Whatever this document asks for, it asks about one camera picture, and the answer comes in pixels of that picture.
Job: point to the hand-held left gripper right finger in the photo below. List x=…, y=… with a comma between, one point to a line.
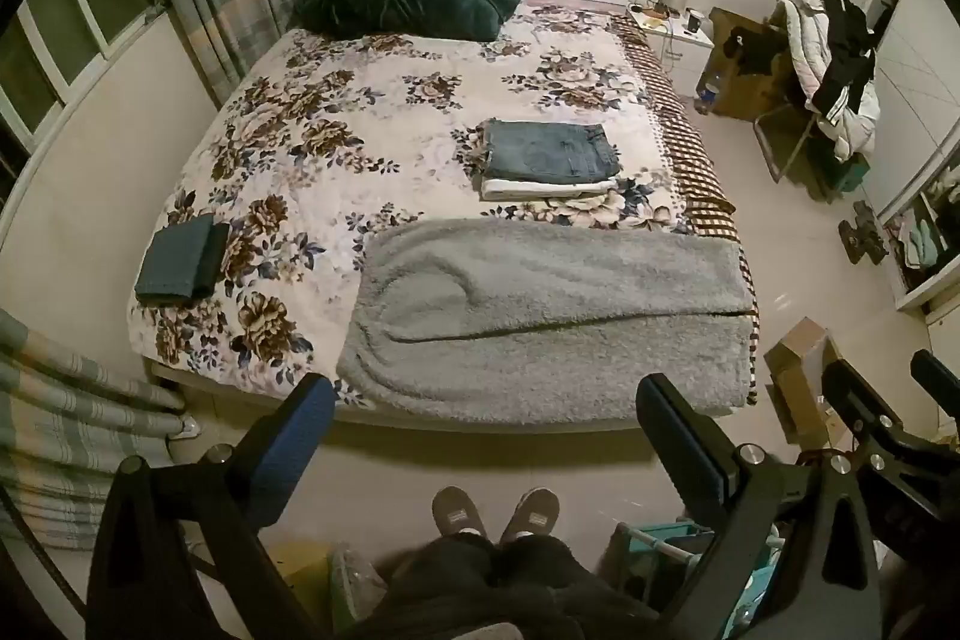
x=675, y=445

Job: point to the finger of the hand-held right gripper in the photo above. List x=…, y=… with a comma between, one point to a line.
x=859, y=404
x=937, y=377

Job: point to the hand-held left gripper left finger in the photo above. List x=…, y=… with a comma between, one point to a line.
x=296, y=445

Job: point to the grey fleece blanket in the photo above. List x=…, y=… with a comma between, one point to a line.
x=540, y=310

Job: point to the small open cardboard box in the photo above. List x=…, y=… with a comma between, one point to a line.
x=799, y=347

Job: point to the teal plastic rack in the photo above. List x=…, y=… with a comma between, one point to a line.
x=660, y=535

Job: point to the yellow box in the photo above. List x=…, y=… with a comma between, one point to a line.
x=304, y=572

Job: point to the black slipper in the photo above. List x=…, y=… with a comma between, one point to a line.
x=862, y=244
x=864, y=214

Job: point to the clear plastic bag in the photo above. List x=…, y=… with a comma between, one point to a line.
x=356, y=587

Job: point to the person's right shoe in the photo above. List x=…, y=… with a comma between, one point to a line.
x=531, y=514

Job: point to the person's shoe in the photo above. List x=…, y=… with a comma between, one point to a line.
x=459, y=514
x=531, y=514

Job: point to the person's left shoe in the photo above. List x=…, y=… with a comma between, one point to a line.
x=459, y=514

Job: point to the person's left leg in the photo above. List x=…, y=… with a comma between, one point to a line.
x=442, y=580

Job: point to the green box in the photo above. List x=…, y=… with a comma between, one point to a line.
x=847, y=179

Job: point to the folded dark green cloth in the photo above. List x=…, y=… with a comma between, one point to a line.
x=176, y=261

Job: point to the folding chair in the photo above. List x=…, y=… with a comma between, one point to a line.
x=780, y=134

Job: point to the brown checkered bed sheet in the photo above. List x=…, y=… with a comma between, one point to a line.
x=690, y=160

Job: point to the white wardrobe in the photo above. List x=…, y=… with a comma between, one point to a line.
x=915, y=85

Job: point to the folded white cloth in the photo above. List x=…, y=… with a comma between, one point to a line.
x=525, y=189

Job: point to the floral bed blanket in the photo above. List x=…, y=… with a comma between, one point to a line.
x=420, y=160

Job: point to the folded blue jeans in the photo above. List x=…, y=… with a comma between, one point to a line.
x=547, y=149

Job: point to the black garment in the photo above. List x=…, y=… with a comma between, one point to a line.
x=847, y=48

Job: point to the plastic water bottle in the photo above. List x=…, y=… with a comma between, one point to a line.
x=709, y=89

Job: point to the white nightstand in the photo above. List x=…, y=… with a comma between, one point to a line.
x=686, y=51

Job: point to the dark mug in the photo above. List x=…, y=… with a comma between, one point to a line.
x=696, y=21

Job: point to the window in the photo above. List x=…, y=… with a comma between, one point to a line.
x=45, y=55

